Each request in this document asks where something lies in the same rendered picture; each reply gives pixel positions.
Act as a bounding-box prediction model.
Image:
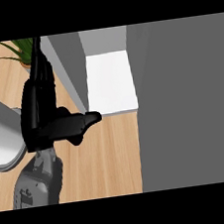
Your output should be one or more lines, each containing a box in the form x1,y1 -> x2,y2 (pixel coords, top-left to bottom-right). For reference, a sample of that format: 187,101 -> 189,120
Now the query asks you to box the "green potted plant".
0,38 -> 38,73

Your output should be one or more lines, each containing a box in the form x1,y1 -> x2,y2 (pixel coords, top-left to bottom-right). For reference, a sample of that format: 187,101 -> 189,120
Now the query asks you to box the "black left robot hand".
9,30 -> 106,155

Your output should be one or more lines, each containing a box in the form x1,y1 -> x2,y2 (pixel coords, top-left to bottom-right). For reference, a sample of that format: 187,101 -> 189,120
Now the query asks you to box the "grey open cabinet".
40,25 -> 141,125

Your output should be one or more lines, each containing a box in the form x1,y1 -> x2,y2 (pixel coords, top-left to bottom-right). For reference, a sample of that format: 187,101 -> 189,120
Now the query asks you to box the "pale grey rounded appliance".
0,83 -> 31,173

